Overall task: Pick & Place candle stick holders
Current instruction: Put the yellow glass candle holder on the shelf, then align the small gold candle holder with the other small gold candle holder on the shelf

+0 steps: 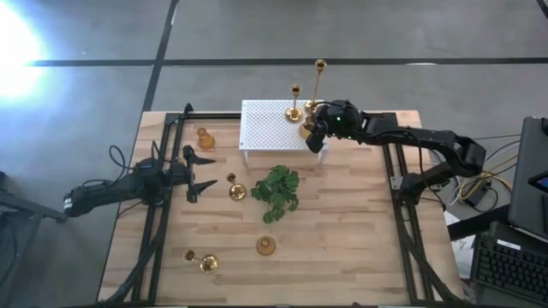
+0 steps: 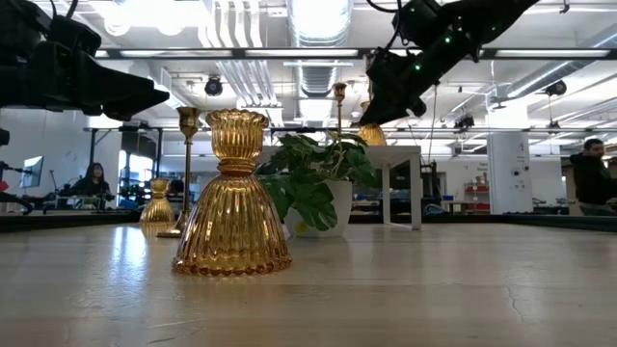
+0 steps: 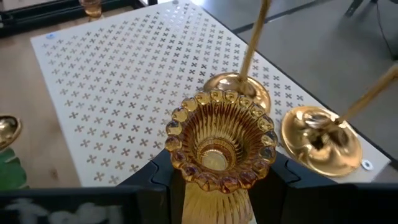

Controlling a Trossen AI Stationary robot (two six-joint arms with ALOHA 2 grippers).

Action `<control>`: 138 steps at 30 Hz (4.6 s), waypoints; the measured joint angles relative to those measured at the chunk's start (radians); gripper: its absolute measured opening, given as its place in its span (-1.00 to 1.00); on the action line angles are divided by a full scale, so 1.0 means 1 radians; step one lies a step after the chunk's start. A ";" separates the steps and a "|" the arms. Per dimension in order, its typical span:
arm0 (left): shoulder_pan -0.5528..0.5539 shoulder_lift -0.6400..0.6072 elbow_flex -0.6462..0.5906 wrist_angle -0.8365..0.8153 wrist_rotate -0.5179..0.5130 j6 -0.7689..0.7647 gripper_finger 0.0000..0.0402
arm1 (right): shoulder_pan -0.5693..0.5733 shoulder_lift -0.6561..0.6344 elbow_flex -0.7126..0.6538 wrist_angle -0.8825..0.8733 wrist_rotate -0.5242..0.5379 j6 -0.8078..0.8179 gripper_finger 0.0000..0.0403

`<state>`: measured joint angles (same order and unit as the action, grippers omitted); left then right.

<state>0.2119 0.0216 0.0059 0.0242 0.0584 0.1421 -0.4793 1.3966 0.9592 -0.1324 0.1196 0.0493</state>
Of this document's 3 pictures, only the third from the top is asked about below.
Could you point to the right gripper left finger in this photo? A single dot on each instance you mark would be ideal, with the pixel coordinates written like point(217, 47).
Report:
point(149, 199)

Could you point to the green artificial potted plant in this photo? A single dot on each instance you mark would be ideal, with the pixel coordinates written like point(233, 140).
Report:
point(11, 171)

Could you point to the short brass candlestick holder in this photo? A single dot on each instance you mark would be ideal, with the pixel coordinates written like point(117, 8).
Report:
point(7, 129)
point(230, 82)

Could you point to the tall brass candlestick holder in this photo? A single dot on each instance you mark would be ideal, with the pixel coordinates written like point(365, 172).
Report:
point(323, 155)

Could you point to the white perforated metal shelf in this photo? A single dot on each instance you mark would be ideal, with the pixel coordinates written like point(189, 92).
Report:
point(124, 77)

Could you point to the amber ribbed glass candle holder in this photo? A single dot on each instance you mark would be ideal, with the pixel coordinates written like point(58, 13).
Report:
point(92, 9)
point(217, 137)

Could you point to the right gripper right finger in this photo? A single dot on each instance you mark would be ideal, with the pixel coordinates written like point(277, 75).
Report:
point(311, 202)

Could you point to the black stand leg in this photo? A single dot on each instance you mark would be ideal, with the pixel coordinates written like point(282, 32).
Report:
point(356, 7)

